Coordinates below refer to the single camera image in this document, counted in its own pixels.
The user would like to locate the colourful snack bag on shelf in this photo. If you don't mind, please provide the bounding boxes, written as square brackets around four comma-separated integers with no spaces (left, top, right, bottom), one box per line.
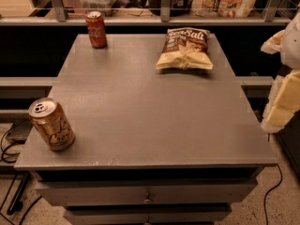
[195,0,256,18]

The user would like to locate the brown sea salt chip bag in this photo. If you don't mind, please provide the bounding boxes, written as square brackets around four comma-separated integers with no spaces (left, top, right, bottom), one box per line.
[156,27,213,69]

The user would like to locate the grey drawer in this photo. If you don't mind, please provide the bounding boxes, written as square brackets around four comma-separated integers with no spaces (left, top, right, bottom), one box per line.
[36,179,257,206]
[64,204,232,225]

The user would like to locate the black power adapter box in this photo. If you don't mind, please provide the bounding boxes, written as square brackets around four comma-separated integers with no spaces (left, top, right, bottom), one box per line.
[6,120,32,143]

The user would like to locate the grey metal shelf rail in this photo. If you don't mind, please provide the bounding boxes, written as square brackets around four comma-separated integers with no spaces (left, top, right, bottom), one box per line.
[0,0,298,26]

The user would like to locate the lower grey drawer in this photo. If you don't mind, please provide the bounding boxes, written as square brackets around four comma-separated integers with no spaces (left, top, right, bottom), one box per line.
[64,204,232,225]

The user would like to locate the upper grey drawer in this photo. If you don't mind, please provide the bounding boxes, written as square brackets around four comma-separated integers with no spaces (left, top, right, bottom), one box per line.
[36,179,257,206]

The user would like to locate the clear plastic container on shelf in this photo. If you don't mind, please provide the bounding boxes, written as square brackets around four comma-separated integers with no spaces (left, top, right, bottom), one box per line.
[81,0,116,16]

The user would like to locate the black cable on right floor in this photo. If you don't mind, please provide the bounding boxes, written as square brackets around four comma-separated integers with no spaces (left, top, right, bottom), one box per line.
[262,164,284,225]

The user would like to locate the black cables on left floor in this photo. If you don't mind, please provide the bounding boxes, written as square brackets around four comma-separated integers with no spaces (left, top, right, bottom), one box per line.
[0,120,43,225]

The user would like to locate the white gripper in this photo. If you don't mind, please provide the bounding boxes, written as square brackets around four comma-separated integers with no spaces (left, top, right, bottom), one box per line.
[261,13,300,133]

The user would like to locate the orange LaCroix can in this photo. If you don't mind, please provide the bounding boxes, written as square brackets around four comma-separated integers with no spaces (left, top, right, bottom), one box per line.
[28,97,75,151]

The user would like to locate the grey drawer cabinet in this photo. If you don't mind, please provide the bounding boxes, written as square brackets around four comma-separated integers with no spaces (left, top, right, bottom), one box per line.
[16,35,278,211]

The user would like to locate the red cola can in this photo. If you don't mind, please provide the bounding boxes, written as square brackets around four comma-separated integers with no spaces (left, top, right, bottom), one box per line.
[85,11,107,49]

